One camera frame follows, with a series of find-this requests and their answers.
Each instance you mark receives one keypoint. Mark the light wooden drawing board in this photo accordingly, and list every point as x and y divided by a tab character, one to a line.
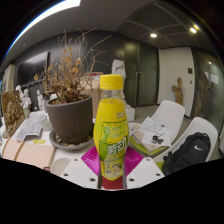
36	155
9	148

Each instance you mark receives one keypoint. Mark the white plaster bust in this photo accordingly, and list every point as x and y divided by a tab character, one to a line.
26	100

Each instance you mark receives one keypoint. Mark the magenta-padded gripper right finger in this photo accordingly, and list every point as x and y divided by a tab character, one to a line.
145	171

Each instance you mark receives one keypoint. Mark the white paper stack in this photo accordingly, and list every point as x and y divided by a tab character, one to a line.
151	131

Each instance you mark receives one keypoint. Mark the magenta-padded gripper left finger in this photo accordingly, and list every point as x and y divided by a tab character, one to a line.
76	171

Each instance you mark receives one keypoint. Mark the grey plant saucer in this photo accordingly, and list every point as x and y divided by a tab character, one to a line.
71	147

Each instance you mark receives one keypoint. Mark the yellow drink bottle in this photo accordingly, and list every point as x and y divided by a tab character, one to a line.
111	133

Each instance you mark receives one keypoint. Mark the white plaster statue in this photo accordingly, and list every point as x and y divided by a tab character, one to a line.
118	68

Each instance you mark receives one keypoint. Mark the cardboard box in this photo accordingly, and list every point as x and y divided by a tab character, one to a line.
93	100

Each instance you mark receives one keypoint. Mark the black backpack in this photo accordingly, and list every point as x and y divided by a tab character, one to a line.
190	153

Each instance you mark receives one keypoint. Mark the white cabinet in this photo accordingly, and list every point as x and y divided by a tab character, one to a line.
8	78

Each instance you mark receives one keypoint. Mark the dried plant in grey pot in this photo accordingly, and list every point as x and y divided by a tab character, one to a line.
71	120

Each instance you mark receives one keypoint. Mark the small clear glass jar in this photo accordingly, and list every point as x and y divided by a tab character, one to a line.
46	125

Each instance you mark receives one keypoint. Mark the black wall screen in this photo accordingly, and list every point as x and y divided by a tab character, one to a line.
31	68

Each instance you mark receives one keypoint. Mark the printed paper sheets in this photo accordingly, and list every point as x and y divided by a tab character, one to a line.
30	126

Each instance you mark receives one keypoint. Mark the long white ceiling light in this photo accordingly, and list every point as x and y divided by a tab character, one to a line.
50	11

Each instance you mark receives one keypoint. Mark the small yellow tag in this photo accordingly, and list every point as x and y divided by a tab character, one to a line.
39	141

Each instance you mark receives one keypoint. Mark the wooden wall figure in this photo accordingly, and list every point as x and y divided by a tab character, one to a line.
177	91

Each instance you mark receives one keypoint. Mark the flat round red coaster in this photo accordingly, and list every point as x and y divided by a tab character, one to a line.
111	185

